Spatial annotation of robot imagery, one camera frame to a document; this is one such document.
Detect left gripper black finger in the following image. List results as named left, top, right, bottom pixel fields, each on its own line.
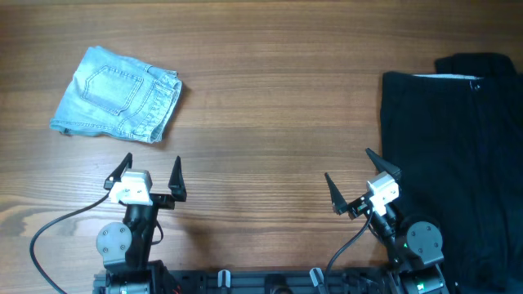
left=168, top=156, right=187, bottom=202
left=104, top=153, right=133, bottom=189

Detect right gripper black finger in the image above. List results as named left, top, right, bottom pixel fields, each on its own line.
left=324, top=172, right=348, bottom=215
left=365, top=148, right=402, bottom=180

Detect black shorts with patterned waistband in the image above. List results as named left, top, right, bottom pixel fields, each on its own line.
left=381, top=72, right=522, bottom=293

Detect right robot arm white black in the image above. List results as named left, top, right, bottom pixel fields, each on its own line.
left=311, top=149, right=449, bottom=294

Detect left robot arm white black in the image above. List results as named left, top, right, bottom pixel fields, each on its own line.
left=92, top=154, right=187, bottom=294

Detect pile of black clothes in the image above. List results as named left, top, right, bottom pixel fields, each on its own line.
left=435, top=52, right=518, bottom=78

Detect folded light blue denim shorts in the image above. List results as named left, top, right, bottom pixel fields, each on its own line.
left=49, top=46, right=182, bottom=144

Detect left black camera cable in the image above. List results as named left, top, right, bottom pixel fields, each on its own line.
left=29, top=191, right=112, bottom=294

